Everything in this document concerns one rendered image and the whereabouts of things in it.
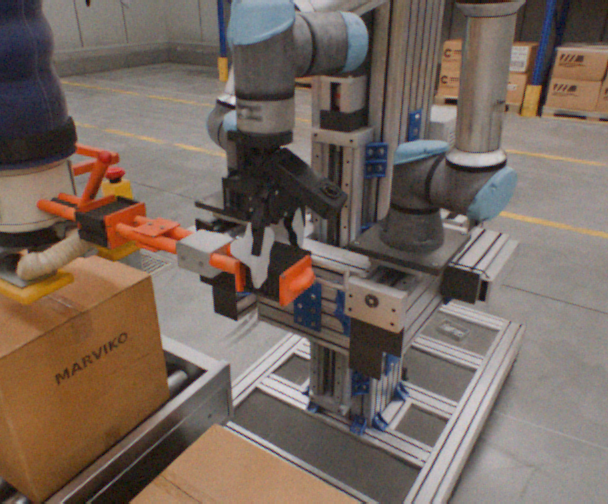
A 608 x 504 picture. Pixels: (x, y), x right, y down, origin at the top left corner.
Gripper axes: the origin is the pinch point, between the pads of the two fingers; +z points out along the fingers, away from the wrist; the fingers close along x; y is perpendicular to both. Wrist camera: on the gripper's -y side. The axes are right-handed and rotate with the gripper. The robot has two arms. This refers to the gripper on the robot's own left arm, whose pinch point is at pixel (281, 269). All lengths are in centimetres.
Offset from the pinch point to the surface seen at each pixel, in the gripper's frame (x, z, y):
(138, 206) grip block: -1.7, -2.4, 31.5
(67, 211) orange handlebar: 3.9, -0.5, 43.9
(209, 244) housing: 1.4, -1.4, 12.5
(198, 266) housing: 3.7, 1.6, 13.0
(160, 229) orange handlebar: 1.4, -1.2, 23.1
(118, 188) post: -48, 22, 98
